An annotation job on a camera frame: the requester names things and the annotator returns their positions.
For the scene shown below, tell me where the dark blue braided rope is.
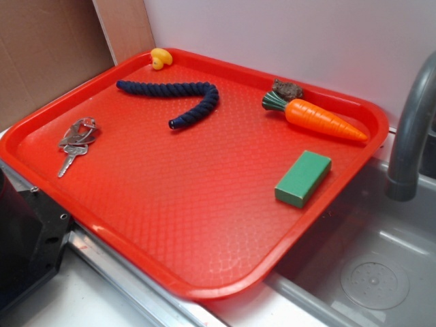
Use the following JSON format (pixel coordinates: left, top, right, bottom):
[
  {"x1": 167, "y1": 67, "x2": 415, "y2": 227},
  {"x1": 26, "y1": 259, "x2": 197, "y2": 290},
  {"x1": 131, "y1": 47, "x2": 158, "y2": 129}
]
[{"x1": 116, "y1": 79, "x2": 220, "y2": 131}]

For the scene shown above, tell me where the red plastic tray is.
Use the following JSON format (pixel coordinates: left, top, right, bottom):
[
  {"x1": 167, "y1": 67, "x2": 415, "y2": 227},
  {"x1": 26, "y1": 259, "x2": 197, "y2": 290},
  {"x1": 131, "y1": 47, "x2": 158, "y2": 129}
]
[{"x1": 1, "y1": 49, "x2": 389, "y2": 300}]

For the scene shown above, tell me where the green rectangular block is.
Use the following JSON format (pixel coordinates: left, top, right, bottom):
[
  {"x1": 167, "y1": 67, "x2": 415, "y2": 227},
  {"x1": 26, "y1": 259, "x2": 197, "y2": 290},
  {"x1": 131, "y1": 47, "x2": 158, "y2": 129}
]
[{"x1": 275, "y1": 151, "x2": 332, "y2": 208}]

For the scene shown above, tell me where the orange toy carrot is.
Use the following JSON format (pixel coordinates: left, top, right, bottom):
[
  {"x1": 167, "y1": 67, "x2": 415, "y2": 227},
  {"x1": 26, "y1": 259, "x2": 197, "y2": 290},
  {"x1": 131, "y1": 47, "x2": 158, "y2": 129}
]
[{"x1": 262, "y1": 91, "x2": 368, "y2": 142}]

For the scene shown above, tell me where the brown toy frog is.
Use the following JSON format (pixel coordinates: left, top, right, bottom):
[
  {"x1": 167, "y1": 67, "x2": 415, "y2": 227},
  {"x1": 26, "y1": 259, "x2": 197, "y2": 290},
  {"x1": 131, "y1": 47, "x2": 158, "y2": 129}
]
[{"x1": 272, "y1": 79, "x2": 304, "y2": 102}]

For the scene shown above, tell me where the yellow rubber duck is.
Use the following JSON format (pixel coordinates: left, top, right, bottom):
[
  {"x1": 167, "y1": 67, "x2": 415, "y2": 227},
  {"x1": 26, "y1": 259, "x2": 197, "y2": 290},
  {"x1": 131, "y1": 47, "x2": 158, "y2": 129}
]
[{"x1": 151, "y1": 48, "x2": 173, "y2": 70}]

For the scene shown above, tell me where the silver key bunch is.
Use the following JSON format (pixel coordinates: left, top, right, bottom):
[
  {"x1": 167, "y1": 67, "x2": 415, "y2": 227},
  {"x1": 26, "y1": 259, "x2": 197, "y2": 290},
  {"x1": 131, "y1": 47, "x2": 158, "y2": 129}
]
[{"x1": 57, "y1": 116, "x2": 98, "y2": 178}]

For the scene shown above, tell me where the grey toy sink basin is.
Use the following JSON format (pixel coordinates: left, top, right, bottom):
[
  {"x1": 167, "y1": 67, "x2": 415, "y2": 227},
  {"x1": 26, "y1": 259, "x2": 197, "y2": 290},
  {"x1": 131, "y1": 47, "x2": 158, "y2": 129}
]
[{"x1": 266, "y1": 159, "x2": 435, "y2": 326}]

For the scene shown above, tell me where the grey sink faucet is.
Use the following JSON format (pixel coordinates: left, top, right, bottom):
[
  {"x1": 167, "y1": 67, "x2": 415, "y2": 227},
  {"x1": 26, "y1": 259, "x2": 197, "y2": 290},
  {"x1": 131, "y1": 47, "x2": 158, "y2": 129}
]
[{"x1": 385, "y1": 53, "x2": 435, "y2": 202}]

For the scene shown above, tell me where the brown cardboard panel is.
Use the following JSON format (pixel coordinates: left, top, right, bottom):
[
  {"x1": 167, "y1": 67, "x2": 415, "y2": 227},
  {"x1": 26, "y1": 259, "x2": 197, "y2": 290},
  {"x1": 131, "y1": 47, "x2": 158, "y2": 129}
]
[{"x1": 1, "y1": 1, "x2": 114, "y2": 130}]

